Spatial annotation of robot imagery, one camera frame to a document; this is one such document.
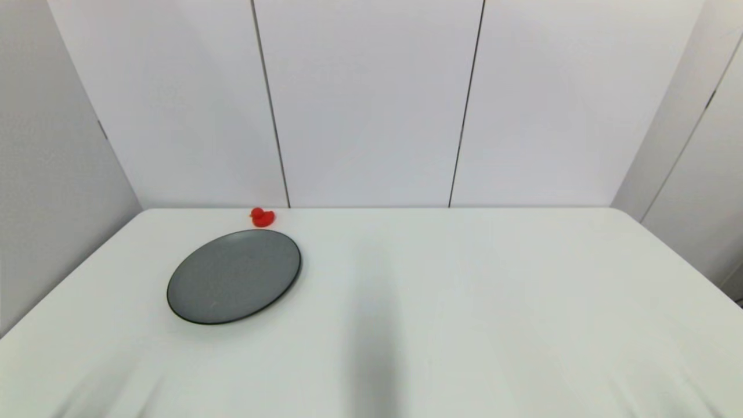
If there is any round dark gray plate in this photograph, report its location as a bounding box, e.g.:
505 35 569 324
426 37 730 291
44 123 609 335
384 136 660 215
167 229 302 325

